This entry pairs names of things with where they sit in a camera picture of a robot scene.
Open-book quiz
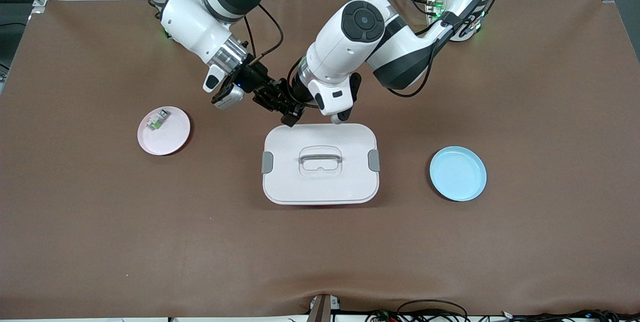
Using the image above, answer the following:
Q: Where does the white lidded storage box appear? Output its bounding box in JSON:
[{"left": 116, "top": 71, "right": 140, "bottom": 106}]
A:
[{"left": 261, "top": 123, "right": 381, "bottom": 206}]

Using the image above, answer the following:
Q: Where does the pink round plate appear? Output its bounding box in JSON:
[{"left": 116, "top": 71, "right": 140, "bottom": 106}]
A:
[{"left": 137, "top": 106, "right": 192, "bottom": 156}]

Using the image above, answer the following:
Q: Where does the brown table cover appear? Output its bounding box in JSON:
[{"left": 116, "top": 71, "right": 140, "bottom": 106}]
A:
[{"left": 0, "top": 0, "right": 640, "bottom": 320}]

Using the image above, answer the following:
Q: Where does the light blue round plate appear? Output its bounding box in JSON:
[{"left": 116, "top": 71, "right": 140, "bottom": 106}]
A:
[{"left": 429, "top": 146, "right": 488, "bottom": 202}]

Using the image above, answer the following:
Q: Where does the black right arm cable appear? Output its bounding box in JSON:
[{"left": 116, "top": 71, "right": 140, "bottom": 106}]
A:
[{"left": 242, "top": 2, "right": 285, "bottom": 63}]

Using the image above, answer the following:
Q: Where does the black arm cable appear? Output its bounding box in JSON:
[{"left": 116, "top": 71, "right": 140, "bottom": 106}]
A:
[
  {"left": 385, "top": 10, "right": 453, "bottom": 99},
  {"left": 242, "top": 2, "right": 285, "bottom": 63}
]

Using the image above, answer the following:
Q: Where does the white green switch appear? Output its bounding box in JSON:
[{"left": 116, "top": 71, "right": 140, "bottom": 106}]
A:
[{"left": 145, "top": 109, "right": 170, "bottom": 131}]

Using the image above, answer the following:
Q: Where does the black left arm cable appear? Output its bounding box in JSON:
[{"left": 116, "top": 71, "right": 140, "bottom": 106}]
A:
[{"left": 385, "top": 10, "right": 453, "bottom": 99}]

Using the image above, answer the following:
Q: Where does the wooden camera mount bracket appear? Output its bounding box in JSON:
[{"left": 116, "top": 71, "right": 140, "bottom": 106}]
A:
[{"left": 306, "top": 294, "right": 342, "bottom": 322}]

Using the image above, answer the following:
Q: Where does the black cable loop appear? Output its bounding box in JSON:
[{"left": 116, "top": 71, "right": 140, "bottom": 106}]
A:
[{"left": 396, "top": 300, "right": 469, "bottom": 322}]

